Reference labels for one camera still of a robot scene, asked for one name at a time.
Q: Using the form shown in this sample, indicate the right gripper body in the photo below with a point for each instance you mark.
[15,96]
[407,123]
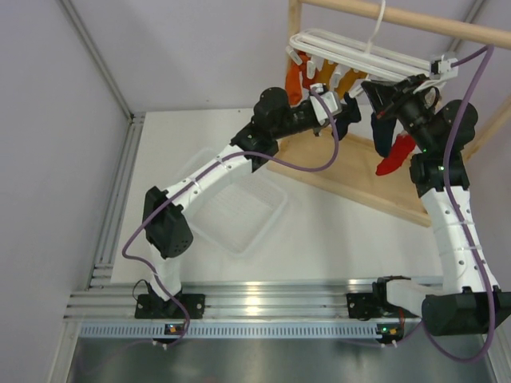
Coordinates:
[409,109]

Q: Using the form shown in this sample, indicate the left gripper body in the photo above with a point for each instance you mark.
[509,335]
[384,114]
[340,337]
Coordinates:
[314,127]

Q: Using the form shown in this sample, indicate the navy blue sock pair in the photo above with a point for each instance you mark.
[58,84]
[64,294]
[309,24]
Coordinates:
[383,134]

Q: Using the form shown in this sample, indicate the red and beige sock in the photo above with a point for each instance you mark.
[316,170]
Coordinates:
[399,152]

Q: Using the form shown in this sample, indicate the white plastic clip hanger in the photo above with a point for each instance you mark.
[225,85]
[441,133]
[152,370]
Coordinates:
[376,62]

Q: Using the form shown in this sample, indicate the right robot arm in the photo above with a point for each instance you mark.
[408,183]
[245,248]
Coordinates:
[470,300]

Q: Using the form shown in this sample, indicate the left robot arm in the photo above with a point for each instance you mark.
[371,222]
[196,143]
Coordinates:
[166,212]

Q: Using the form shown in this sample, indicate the yellow sock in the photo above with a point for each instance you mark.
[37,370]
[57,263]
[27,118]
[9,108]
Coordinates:
[324,75]
[348,80]

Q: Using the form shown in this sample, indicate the orange sock far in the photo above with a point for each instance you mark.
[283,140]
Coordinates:
[293,85]

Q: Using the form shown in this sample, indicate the orange sock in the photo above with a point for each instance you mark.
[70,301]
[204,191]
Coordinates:
[308,77]
[293,85]

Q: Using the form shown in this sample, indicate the orange sock near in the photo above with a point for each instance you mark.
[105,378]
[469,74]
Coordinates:
[308,77]

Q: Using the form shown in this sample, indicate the clear plastic bin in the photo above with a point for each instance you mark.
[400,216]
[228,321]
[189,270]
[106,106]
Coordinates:
[233,210]

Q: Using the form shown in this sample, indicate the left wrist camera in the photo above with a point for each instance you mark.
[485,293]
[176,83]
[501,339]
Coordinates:
[324,103]

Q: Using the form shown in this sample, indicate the wooden drying rack frame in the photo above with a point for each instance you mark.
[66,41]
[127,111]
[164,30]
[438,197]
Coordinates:
[352,174]

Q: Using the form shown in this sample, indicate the aluminium corner frame post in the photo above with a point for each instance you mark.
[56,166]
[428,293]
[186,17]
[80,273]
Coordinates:
[71,13]

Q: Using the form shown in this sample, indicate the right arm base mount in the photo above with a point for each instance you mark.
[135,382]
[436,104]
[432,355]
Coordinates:
[365,306]

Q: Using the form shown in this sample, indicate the aluminium rail beam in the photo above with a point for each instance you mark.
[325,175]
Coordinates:
[264,301]

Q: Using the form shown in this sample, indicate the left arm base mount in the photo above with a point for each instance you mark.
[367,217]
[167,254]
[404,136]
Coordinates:
[151,306]

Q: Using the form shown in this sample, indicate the grey slotted cable duct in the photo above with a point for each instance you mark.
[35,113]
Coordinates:
[239,330]

